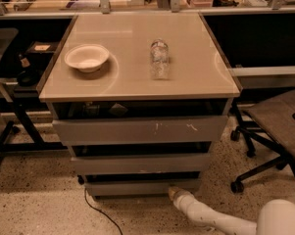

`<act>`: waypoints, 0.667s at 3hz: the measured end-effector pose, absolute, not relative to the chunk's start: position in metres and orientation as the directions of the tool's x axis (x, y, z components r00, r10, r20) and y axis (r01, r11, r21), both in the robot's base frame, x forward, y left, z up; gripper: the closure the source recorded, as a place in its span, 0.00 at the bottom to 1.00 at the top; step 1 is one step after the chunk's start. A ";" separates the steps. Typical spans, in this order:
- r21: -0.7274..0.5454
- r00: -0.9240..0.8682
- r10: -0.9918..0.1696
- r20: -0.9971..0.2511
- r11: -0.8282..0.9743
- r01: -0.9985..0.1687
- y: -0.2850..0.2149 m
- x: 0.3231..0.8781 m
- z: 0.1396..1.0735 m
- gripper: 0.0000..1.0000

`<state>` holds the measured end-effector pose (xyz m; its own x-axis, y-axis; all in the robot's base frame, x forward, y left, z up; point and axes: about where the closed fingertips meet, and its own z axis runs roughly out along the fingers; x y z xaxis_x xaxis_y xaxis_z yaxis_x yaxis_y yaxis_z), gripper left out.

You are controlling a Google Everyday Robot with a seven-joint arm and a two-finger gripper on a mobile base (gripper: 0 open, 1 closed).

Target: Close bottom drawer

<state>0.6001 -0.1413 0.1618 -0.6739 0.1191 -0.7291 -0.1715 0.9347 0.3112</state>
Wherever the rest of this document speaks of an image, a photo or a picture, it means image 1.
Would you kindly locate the grey middle drawer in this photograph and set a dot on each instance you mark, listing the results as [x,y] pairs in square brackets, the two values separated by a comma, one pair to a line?
[141,158]

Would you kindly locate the clear plastic water bottle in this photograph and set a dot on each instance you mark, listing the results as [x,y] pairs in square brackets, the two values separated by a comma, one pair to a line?
[159,59]

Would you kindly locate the grey top drawer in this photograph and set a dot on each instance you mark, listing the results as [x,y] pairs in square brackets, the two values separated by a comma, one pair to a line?
[140,122]

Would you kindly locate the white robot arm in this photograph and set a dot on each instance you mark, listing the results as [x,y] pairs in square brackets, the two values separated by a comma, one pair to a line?
[277,217]

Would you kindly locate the yellow foam padded gripper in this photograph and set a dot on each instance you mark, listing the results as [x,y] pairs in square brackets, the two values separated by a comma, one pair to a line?
[183,200]

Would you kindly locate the grey bottom drawer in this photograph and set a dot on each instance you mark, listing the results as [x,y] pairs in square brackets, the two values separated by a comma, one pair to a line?
[139,184]

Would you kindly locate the black desk frame left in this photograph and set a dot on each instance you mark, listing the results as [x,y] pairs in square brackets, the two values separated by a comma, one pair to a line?
[38,144]

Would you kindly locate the black office chair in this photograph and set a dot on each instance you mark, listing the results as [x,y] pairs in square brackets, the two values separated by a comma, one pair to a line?
[273,125]

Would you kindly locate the white paper bowl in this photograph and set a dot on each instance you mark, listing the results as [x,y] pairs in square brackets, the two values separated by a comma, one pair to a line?
[87,57]

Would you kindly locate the grey drawer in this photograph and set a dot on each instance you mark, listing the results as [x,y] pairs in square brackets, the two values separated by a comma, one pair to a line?
[139,184]
[140,122]
[141,158]

